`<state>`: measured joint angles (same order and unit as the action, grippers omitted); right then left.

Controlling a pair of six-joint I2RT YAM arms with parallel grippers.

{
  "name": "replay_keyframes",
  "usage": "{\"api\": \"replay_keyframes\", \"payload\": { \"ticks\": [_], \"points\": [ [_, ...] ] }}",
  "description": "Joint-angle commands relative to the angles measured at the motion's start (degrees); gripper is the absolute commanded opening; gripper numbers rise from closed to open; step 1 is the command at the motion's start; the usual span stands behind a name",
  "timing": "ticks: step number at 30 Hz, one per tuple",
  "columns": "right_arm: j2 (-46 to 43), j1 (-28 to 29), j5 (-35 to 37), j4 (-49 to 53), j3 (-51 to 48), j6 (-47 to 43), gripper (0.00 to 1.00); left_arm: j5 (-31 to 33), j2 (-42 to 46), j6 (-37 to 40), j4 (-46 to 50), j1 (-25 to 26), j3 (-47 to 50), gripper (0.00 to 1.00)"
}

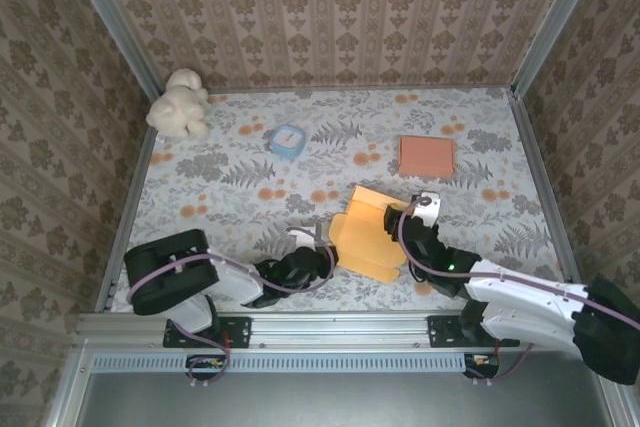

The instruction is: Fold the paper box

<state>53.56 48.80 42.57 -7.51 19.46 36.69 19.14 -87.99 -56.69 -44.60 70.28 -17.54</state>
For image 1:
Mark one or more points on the black connector board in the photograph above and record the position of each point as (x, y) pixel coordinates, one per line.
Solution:
(205, 364)
(482, 362)

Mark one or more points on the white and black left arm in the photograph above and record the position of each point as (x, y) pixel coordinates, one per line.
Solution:
(235, 282)

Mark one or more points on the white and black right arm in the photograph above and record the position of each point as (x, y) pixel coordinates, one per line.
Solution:
(525, 297)

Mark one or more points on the grey metal sheet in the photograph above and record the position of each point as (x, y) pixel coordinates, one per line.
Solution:
(325, 402)

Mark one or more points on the aluminium mounting rail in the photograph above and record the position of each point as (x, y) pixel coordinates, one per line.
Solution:
(340, 329)

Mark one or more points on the aluminium table side rail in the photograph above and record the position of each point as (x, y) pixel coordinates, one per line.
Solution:
(546, 187)
(135, 197)

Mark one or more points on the light blue alarm clock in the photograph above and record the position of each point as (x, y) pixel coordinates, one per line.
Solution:
(288, 141)

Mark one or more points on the white plush toy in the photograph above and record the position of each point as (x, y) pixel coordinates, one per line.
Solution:
(175, 107)

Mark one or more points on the yellow paper box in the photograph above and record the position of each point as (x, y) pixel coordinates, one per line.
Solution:
(365, 242)

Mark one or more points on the aluminium frame post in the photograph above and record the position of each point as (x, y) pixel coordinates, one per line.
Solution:
(560, 22)
(112, 22)

